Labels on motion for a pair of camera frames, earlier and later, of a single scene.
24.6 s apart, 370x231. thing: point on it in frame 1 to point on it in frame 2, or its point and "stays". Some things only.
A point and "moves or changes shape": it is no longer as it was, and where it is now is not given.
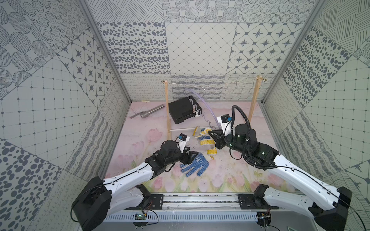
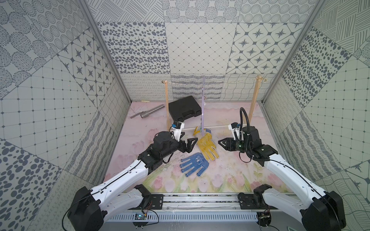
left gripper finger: x=191 y=155 to x=189 y=147
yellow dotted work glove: x=210 y=144 moves or changes shape
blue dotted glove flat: x=200 y=161 stays
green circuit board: x=140 y=216 stays
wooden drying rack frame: x=258 y=79 stays
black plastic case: x=184 y=109 stays
